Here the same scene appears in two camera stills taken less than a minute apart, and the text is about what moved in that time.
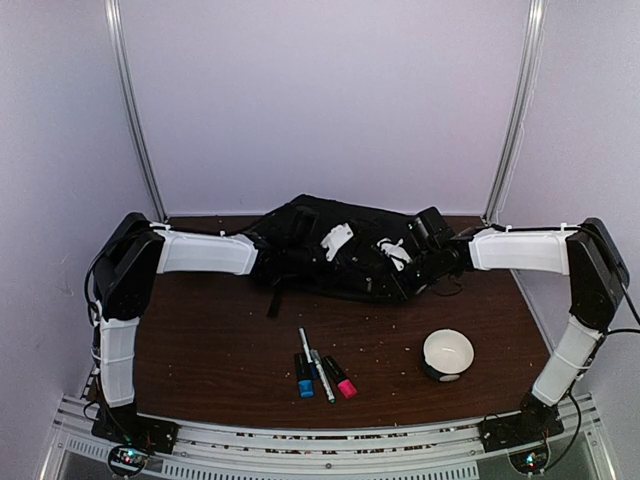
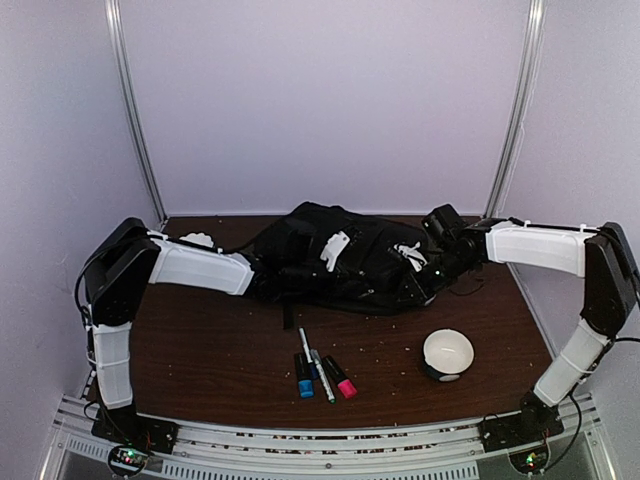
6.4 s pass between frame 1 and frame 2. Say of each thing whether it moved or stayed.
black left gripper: moved
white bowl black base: stayed
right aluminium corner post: stayed
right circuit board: stayed
